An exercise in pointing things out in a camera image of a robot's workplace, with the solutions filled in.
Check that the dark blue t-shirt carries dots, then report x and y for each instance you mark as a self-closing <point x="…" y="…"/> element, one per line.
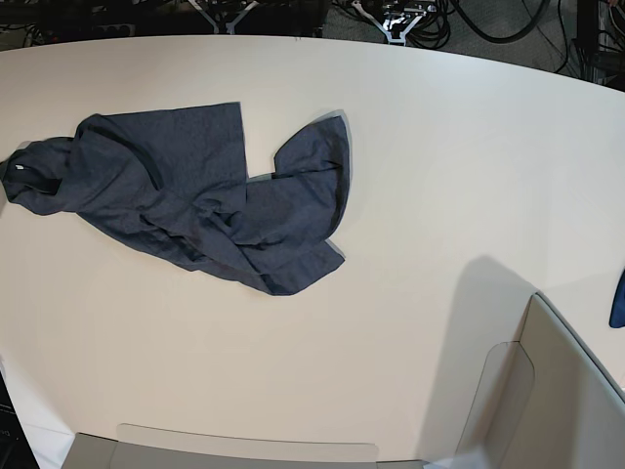
<point x="174" y="184"/>

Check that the silver y-shaped stand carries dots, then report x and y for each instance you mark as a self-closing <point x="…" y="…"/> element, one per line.
<point x="223" y="16"/>
<point x="396" y="19"/>

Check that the blue cloth at right edge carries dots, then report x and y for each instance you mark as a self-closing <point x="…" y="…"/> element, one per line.
<point x="617" y="311"/>

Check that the silver Y-shaped stand right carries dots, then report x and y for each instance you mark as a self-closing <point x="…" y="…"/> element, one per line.
<point x="396" y="19"/>

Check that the black device lower left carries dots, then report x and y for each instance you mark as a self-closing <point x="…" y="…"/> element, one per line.
<point x="15" y="450"/>

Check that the silver Y-shaped stand left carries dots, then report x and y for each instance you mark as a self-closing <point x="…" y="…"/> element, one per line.
<point x="223" y="16"/>

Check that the grey cardboard box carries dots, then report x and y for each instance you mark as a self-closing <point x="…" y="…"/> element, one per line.
<point x="543" y="401"/>

